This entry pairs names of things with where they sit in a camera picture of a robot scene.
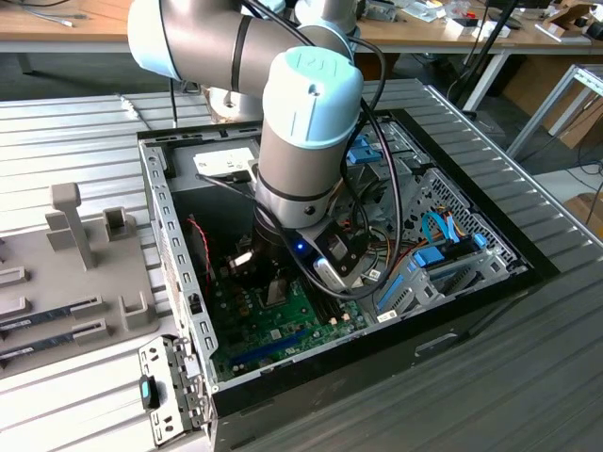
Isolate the black RAM slot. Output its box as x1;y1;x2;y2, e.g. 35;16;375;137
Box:
324;291;345;322
313;294;334;326

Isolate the green motherboard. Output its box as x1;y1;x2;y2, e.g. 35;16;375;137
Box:
206;230;374;380

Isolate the grey power supply unit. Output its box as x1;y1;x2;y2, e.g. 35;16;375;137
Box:
166;138;265;236

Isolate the black case fan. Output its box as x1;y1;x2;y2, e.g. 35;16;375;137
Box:
185;214;219;286

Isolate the blue expansion slot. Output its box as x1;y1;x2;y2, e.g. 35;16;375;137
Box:
229;328;311;369

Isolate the large blue disk carrier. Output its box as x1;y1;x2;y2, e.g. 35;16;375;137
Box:
346;135;383;166

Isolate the black open PC case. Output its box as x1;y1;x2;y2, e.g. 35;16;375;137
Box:
136;108;562;452

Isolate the metal disk bay cage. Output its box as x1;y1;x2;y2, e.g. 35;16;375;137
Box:
343;121;432;233

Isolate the black latch with blue tab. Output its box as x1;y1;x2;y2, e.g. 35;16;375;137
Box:
139;375;162;411

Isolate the perforated metal drive cage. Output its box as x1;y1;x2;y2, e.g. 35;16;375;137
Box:
376;167;530;326

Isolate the grey parts rack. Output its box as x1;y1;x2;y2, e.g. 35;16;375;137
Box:
0;182;164;380

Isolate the RAM stick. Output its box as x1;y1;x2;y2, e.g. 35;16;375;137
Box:
0;328;79;362
0;300;76;331

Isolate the black tripod pole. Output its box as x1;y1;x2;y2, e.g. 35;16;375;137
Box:
459;0;522;113

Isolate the small white box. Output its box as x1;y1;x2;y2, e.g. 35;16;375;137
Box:
445;17;513;40

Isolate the small brown cardboard box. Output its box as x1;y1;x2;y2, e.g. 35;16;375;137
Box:
562;191;603;230

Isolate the large brown cardboard box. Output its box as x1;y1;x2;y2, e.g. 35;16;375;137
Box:
499;55;603;151

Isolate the small open cardboard box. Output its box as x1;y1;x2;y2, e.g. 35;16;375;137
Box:
541;2;593;41

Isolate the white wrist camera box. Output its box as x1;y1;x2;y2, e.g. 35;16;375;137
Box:
312;255;352;294

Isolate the black camera bracket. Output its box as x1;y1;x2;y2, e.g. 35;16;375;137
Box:
301;220;373;279

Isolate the red black twisted wire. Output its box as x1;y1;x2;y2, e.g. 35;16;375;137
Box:
186;215;214;286

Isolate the thick black plug cable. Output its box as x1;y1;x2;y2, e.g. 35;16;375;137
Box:
194;0;404;302

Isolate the orange yellow wire bundle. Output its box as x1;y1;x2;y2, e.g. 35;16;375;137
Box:
367;230;412;283

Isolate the blue plastic rail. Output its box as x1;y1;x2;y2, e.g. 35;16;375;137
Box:
375;271;407;313

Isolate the light blue data wire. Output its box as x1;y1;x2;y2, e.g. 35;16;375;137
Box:
420;210;467;247

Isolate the small blue carrier handle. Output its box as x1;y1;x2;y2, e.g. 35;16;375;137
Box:
412;247;448;270

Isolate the thin black cable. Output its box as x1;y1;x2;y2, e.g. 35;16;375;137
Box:
168;77;180;129

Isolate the hinged metal card bracket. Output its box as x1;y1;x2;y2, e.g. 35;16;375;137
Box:
136;332;216;449

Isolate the aluminium profile frame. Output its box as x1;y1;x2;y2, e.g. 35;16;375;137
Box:
505;62;603;161

